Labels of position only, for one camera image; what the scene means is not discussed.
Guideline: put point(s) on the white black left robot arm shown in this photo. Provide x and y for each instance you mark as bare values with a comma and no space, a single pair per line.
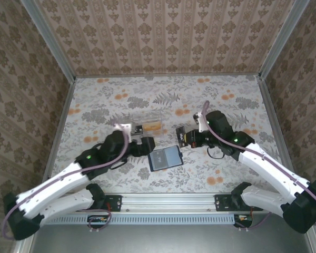
55,184

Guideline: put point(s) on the blue leather card holder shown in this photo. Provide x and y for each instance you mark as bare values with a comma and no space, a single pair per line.
172,155

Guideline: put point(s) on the aluminium table back rail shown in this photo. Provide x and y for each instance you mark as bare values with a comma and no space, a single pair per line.
168,76

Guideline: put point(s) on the clear acrylic card box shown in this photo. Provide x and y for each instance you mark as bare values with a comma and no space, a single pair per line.
152,117

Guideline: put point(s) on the aluminium table side rail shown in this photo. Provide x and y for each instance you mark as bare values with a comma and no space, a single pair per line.
278,131
58,131

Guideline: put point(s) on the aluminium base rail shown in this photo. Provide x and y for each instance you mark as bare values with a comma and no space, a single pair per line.
168,203

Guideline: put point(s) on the grey metal panel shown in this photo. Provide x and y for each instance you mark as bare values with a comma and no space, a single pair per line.
168,239

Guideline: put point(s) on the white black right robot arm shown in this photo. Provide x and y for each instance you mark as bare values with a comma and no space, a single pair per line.
274,171

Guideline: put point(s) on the aluminium frame post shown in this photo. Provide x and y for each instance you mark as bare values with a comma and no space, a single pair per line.
281,39
50,39

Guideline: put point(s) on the black VIP card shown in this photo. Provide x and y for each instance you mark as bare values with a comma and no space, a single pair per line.
159,159
181,137

